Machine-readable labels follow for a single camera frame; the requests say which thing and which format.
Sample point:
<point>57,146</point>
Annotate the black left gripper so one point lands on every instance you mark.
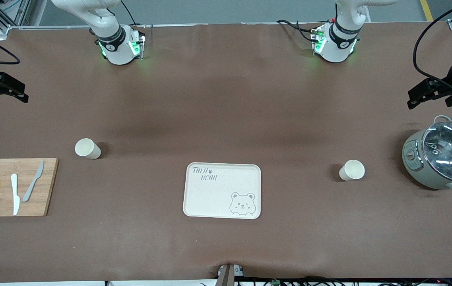
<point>451,78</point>

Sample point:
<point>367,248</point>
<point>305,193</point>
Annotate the white plastic cup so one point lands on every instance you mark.
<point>352,170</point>
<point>88,149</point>

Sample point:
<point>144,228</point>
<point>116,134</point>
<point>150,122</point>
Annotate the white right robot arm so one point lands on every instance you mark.
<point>116,49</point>

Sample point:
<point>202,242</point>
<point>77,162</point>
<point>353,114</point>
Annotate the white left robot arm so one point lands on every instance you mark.
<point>335,49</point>

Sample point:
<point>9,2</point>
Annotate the glass pot lid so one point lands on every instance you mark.
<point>448,159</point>

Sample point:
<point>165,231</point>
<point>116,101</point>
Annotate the grey-green electric pot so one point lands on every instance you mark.
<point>414,167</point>

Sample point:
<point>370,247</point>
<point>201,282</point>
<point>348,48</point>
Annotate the wooden cutting board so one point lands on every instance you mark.
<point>5,167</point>

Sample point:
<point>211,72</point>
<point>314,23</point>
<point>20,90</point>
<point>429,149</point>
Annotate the grey plastic knife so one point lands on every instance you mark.
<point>31,186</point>

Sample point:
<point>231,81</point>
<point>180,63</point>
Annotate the white plastic knife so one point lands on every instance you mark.
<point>15,194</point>

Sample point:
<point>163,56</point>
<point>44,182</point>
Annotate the brown table cover mat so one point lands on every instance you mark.
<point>226,99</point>

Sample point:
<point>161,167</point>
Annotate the cream bear print tray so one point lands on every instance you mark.
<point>210,202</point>

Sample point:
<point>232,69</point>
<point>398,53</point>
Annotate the silver table edge rail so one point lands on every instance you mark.
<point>210,25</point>

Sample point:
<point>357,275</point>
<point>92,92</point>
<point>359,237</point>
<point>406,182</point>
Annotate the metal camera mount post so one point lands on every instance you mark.
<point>227,274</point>

